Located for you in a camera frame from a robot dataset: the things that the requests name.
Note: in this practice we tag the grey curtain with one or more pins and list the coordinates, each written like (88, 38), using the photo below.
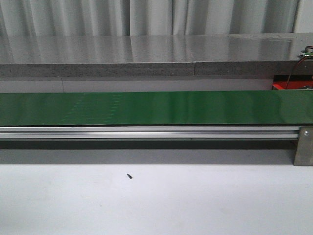
(145, 17)

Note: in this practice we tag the green circuit board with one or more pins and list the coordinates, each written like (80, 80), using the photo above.
(306, 53)

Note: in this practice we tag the grey stone counter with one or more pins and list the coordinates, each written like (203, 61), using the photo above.
(180, 55)

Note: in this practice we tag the green conveyor belt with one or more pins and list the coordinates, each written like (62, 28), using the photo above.
(290, 107)

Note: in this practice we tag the aluminium conveyor rail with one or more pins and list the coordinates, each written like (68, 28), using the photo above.
(151, 132)

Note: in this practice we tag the steel conveyor bracket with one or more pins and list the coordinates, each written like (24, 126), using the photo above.
(304, 151)

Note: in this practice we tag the red bin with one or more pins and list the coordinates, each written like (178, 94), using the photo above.
(296, 82)

